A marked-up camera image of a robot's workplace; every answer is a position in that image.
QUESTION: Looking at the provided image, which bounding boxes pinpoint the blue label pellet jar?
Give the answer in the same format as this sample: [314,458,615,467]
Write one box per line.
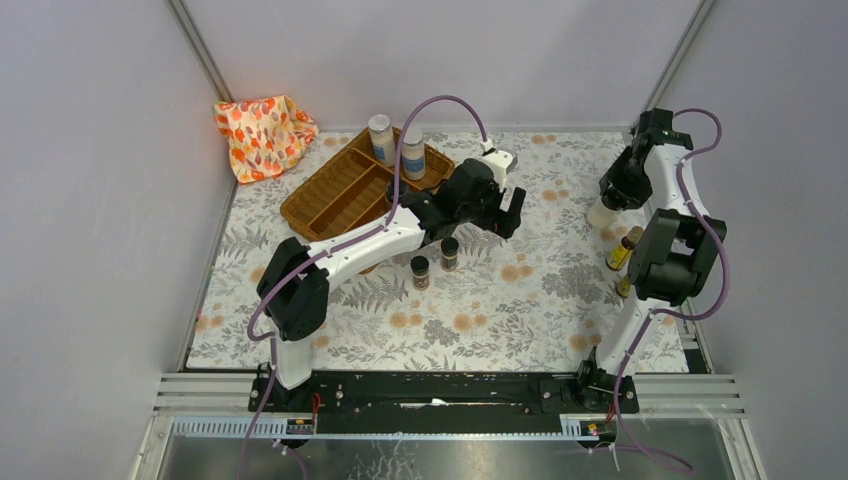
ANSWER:
[367,114,396,168]
[401,126,426,181]

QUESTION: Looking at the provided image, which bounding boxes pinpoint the yellow label sauce bottle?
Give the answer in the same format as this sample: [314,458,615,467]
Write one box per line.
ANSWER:
[615,274,632,299]

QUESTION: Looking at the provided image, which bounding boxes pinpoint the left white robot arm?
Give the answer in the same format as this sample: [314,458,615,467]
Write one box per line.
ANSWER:
[257,150,526,411]

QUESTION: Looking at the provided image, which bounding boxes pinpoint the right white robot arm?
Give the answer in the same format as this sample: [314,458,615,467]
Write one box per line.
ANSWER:
[572,108,727,412]

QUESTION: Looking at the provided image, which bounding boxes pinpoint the dark spice jar right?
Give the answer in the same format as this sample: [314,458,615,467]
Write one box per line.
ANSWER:
[440,237,459,272]

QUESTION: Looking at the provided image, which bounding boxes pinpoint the dark spice jar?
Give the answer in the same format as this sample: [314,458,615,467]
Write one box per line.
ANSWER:
[440,237,459,272]
[410,255,430,290]

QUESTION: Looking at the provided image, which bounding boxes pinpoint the dark spice jar left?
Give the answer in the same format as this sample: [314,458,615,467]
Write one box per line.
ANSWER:
[410,255,430,290]

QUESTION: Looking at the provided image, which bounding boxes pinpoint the floral patterned table mat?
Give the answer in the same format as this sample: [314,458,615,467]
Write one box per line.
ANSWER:
[186,132,645,372]

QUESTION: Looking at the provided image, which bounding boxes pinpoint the brown wicker divided basket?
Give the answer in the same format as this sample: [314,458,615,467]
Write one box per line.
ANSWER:
[279,127,457,275]

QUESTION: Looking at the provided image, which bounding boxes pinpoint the orange floral cloth bag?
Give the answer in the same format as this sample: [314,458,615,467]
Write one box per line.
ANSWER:
[213,95,320,184]

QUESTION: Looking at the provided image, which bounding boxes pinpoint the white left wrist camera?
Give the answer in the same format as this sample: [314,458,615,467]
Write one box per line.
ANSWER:
[480,149,518,191]

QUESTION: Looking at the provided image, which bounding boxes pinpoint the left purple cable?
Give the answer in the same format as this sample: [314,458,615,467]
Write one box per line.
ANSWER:
[237,95,495,480]

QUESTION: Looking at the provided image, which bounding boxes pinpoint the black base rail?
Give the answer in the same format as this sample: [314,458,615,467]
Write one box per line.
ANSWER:
[248,367,640,434]

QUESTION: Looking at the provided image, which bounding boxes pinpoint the aluminium frame rail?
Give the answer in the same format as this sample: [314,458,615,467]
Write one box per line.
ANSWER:
[165,0,234,102]

